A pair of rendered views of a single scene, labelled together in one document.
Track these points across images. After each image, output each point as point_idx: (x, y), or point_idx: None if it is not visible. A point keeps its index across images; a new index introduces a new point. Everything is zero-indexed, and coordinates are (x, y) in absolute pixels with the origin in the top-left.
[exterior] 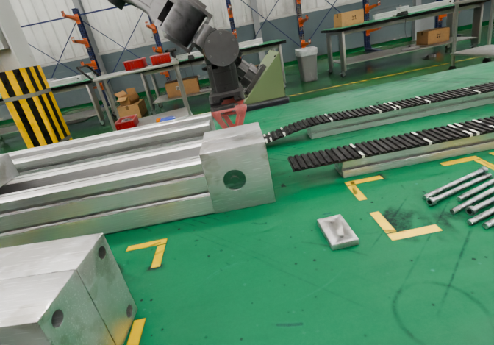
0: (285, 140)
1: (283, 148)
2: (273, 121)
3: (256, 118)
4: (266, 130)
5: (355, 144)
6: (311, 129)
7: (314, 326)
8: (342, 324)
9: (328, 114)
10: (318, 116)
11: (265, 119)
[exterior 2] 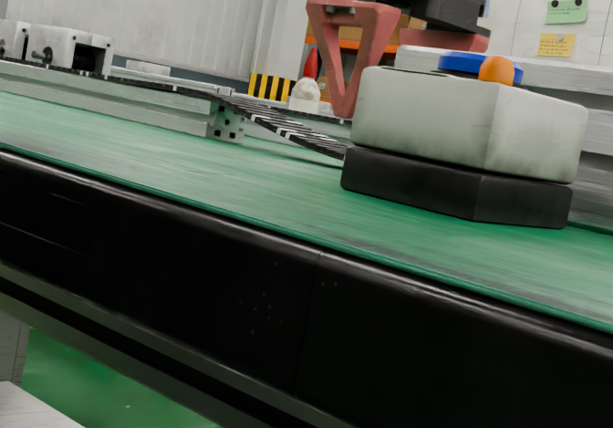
0: (266, 151)
1: (317, 159)
2: (78, 123)
3: (35, 121)
4: (192, 142)
5: (337, 120)
6: (245, 118)
7: None
8: None
9: (171, 87)
10: (187, 90)
11: (53, 121)
